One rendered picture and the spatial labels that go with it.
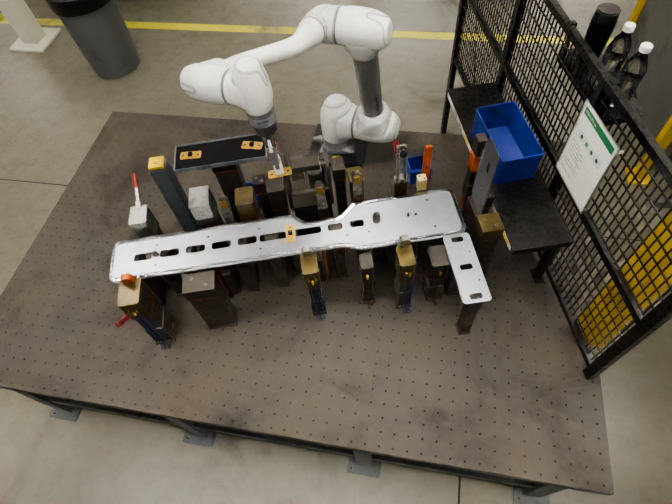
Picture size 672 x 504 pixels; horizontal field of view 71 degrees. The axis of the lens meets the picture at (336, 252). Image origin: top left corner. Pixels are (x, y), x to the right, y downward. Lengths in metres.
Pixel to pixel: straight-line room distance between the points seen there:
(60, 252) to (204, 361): 0.97
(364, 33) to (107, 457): 2.34
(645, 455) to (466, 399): 1.17
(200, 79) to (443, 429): 1.42
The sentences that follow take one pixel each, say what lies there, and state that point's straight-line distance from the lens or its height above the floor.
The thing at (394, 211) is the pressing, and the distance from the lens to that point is 1.88.
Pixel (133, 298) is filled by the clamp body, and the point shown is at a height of 1.06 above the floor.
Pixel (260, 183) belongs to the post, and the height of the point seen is 1.10.
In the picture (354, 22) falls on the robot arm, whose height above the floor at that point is 1.52.
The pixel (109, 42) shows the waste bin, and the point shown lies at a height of 0.33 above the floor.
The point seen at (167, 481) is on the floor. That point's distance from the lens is 2.71.
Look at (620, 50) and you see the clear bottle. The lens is 1.76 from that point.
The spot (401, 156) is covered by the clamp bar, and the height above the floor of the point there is 1.20.
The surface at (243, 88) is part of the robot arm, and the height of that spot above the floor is 1.64.
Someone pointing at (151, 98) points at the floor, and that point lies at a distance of 4.38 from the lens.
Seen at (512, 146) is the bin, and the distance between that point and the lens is 2.12.
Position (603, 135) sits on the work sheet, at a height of 1.43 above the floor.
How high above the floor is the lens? 2.50
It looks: 57 degrees down
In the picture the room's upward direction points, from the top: 8 degrees counter-clockwise
